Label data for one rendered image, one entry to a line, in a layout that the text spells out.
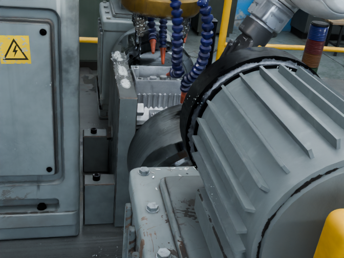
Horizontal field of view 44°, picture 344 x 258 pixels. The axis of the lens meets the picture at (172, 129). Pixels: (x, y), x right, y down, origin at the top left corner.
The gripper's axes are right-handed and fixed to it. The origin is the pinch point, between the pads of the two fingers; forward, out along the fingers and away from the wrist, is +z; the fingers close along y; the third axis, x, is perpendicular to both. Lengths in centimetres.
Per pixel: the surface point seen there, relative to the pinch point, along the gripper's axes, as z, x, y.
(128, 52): 7.2, -14.5, -27.1
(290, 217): -10, -22, 67
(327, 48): -40, 182, -232
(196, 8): -14.8, -14.5, 0.0
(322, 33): -30, 36, -33
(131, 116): 10.5, -16.0, 9.0
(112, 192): 30.1, -8.5, 7.7
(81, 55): 97, 23, -313
